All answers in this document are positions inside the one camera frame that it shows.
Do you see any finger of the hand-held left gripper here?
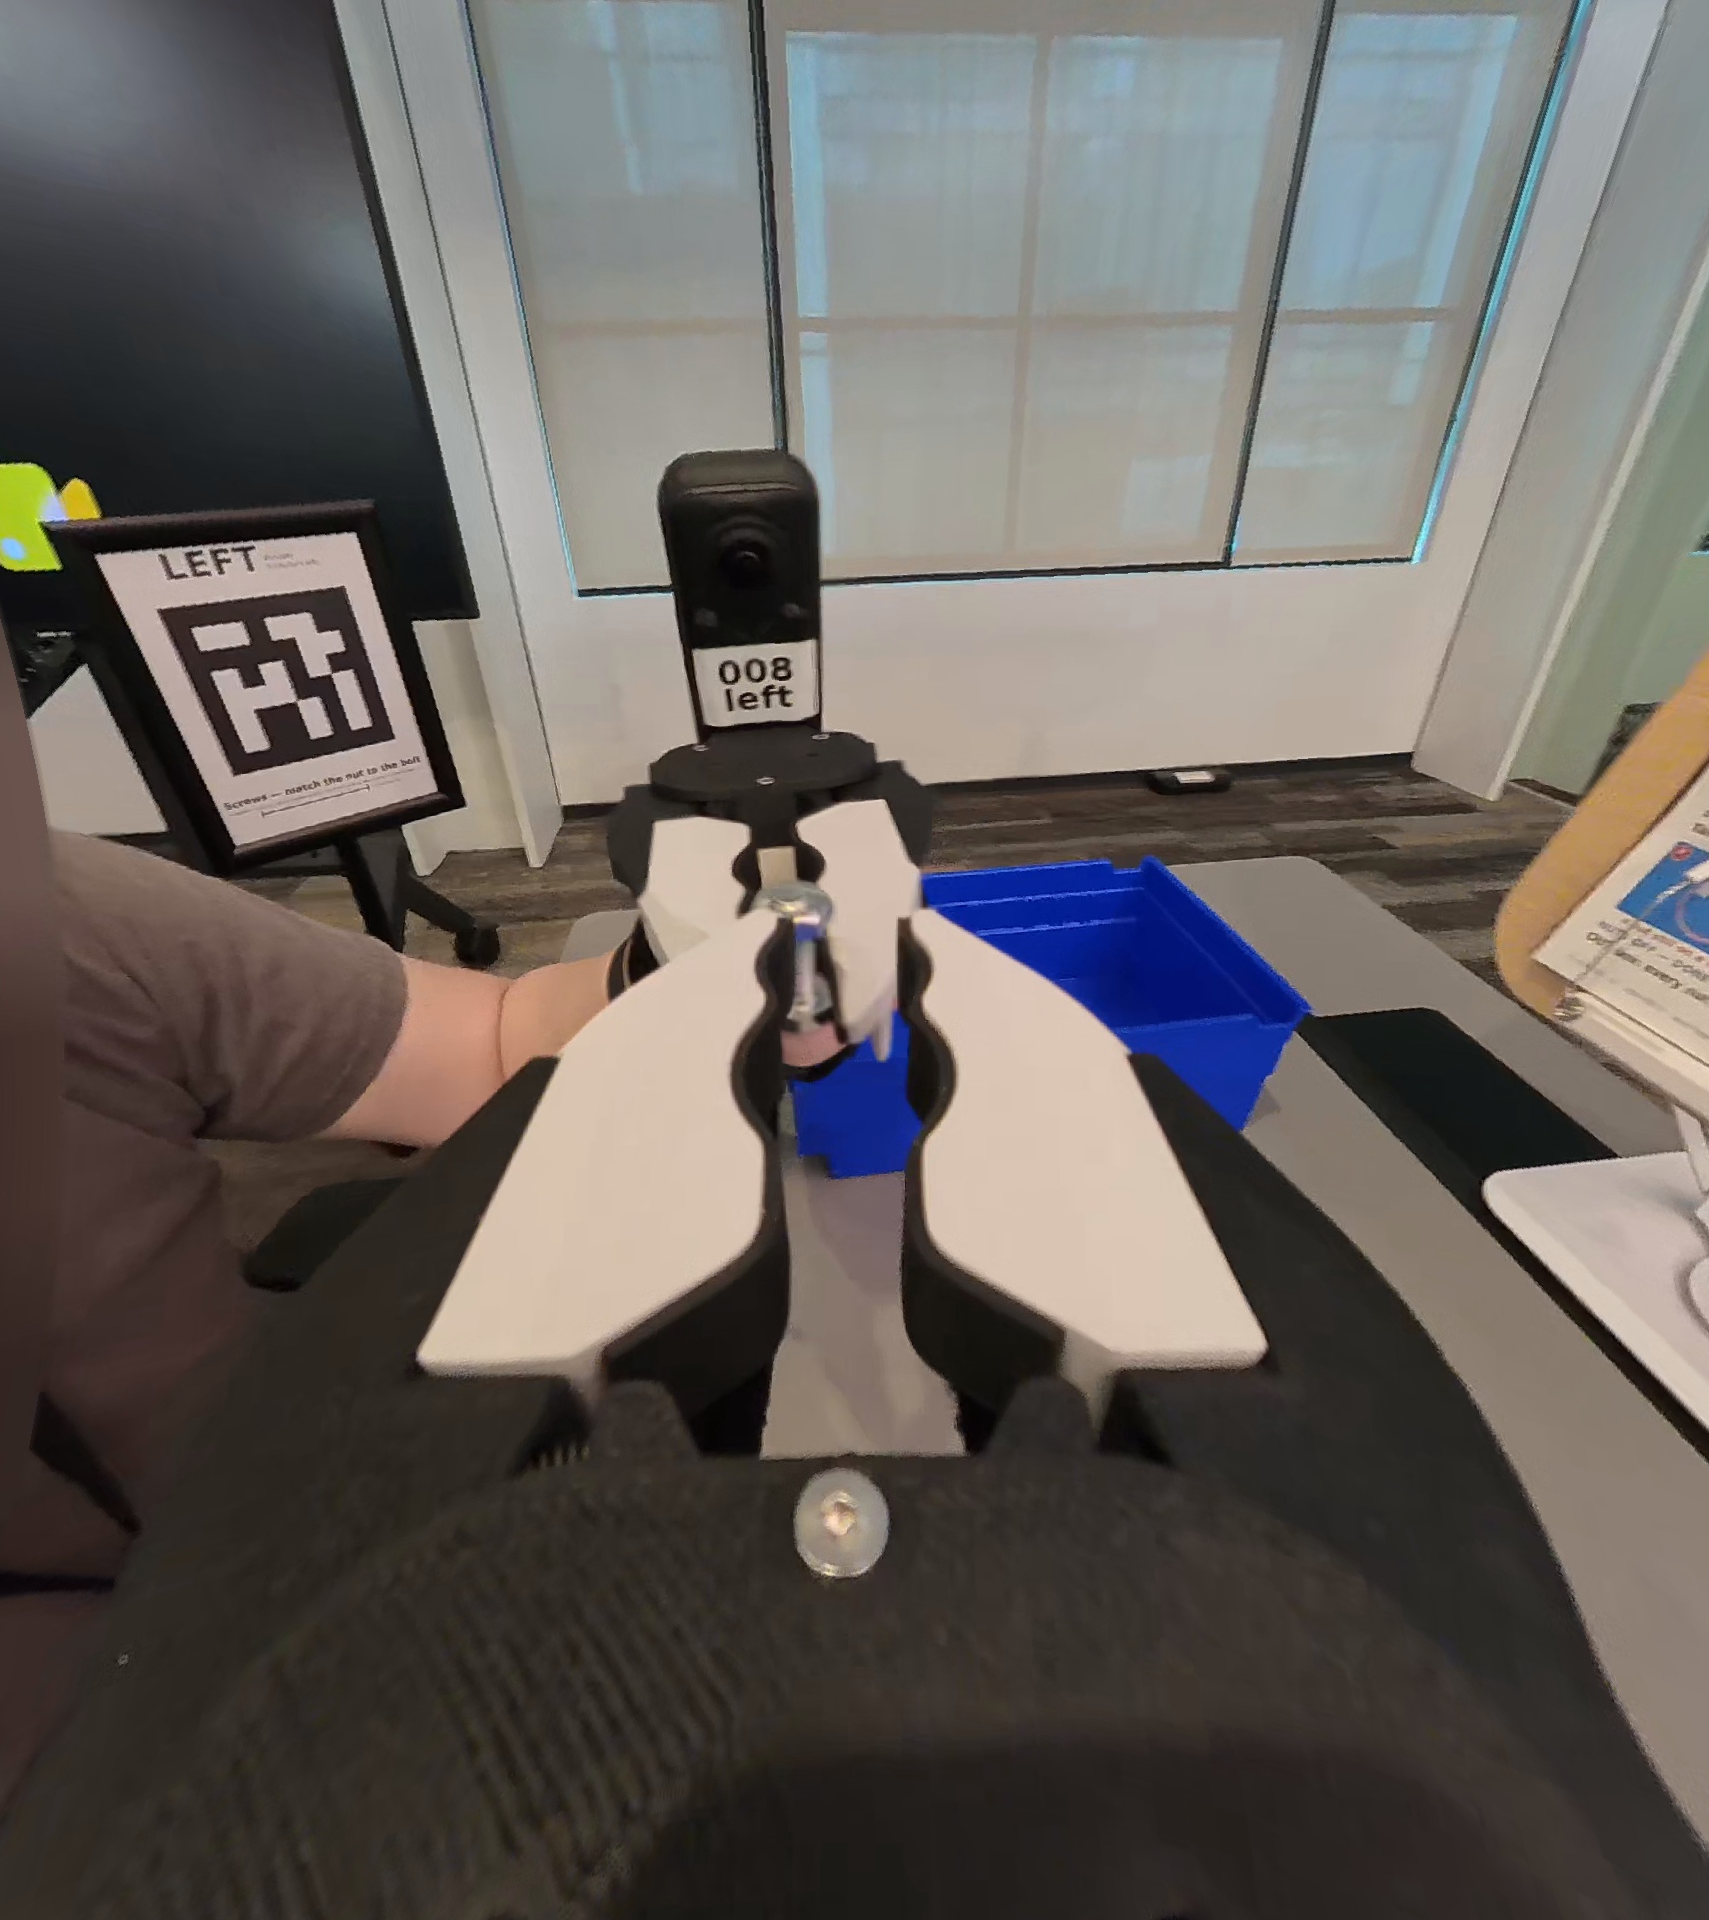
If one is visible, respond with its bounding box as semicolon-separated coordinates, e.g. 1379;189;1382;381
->
794;798;927;1062
638;814;798;966

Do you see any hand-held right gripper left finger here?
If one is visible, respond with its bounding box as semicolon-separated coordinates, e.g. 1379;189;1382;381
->
416;904;789;1382

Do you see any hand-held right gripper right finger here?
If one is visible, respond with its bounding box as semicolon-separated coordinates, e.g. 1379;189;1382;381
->
899;912;1270;1382

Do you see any silver bolt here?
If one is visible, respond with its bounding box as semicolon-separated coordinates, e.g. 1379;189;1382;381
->
752;882;839;1040

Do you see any blue plastic bin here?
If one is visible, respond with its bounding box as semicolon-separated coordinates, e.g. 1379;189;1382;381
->
791;859;1313;1182

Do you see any person's left forearm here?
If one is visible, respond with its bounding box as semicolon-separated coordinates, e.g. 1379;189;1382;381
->
400;949;638;1154

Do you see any black chair armrest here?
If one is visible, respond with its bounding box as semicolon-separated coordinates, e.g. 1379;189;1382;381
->
242;1175;413;1297

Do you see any person's grey shirt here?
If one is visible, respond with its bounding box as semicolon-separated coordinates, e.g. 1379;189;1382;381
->
0;322;413;1920

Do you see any large window with blinds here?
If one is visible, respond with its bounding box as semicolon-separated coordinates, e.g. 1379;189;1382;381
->
467;0;1594;601

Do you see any black framed marker sign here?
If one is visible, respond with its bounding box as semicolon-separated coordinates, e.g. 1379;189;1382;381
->
44;502;503;973

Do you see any white document stand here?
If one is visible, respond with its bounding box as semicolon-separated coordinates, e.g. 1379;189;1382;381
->
1481;1103;1709;1550

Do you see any wooden board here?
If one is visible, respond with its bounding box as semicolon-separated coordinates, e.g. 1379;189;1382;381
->
1495;558;1709;1052

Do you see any large black screen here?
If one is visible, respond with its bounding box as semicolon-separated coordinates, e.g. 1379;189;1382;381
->
0;0;483;624

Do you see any yellow green object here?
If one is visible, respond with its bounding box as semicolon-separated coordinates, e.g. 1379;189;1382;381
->
0;463;99;575

